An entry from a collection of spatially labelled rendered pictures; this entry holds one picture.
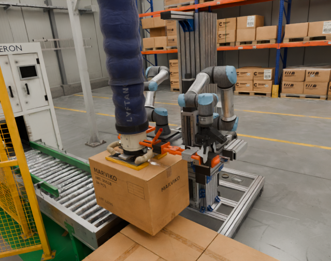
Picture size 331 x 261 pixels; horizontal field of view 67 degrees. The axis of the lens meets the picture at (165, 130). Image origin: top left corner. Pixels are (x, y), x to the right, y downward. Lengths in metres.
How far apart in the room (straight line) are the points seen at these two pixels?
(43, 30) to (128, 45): 10.32
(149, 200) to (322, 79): 7.33
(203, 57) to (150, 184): 1.12
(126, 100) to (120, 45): 0.32
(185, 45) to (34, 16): 9.88
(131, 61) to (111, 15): 0.27
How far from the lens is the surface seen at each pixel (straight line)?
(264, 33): 8.64
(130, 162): 1.67
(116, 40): 1.55
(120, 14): 1.55
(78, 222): 2.11
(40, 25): 11.76
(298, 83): 8.47
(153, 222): 1.66
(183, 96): 1.42
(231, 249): 1.83
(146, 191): 1.54
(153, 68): 2.42
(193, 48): 2.15
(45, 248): 2.79
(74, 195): 2.58
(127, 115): 1.60
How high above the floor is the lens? 1.81
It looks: 19 degrees down
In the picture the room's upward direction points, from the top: 4 degrees counter-clockwise
